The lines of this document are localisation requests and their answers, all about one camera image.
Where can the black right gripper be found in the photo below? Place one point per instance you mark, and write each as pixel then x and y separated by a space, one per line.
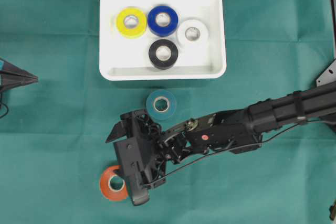
pixel 140 165

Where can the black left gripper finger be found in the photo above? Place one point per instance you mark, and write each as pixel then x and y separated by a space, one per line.
pixel 8 83
pixel 8 68

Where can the red tape roll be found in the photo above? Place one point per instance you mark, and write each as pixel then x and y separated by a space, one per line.
pixel 109 191

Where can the black tape roll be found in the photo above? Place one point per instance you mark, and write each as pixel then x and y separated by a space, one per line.
pixel 163 54

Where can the yellow tape roll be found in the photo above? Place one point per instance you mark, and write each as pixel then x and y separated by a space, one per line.
pixel 131 22

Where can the blue tape roll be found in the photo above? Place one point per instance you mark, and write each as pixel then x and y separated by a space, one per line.
pixel 162 20

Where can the white tape roll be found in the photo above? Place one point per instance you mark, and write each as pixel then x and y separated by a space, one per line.
pixel 192 34

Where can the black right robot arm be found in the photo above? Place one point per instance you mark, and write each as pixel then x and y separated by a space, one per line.
pixel 239 131

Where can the green tape roll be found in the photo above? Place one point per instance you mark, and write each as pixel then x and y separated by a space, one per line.
pixel 161 104

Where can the green table cloth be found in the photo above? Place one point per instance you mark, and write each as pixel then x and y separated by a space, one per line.
pixel 53 148

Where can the white rectangular plastic tray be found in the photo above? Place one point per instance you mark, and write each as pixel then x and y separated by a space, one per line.
pixel 121 58

